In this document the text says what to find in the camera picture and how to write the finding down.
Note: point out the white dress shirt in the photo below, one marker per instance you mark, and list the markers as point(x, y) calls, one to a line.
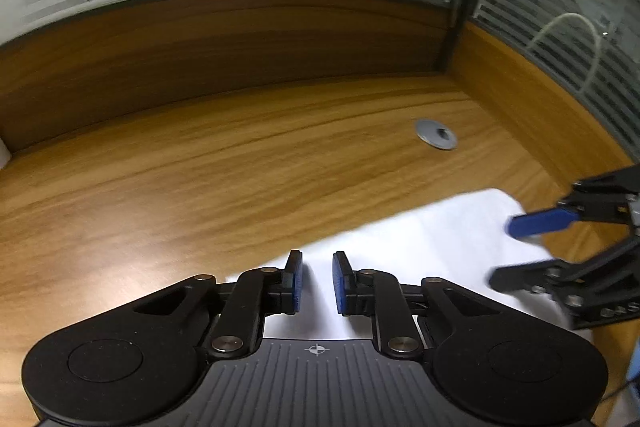
point(425, 232)

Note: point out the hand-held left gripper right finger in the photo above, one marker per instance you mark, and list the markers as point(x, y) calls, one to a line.
point(340, 282)

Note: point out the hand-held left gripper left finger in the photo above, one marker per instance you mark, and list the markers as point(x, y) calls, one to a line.
point(295, 282)

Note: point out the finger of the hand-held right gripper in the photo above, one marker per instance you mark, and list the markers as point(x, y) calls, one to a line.
point(520, 277)
point(540, 223)

